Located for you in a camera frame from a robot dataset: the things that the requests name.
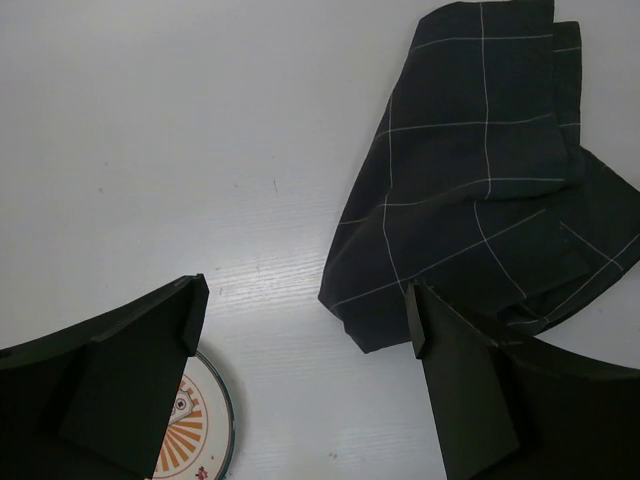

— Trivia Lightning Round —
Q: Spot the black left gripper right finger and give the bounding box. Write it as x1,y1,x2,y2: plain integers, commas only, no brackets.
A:
406,284,639,479

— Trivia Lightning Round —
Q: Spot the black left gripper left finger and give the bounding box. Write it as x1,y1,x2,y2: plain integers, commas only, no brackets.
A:
1,274,209,479

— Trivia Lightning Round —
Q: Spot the white plate orange sunburst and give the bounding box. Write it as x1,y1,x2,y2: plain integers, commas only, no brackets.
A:
153,351,236,480

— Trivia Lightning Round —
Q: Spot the dark checked cloth placemat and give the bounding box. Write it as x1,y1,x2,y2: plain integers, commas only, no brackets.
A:
318,1,639,353

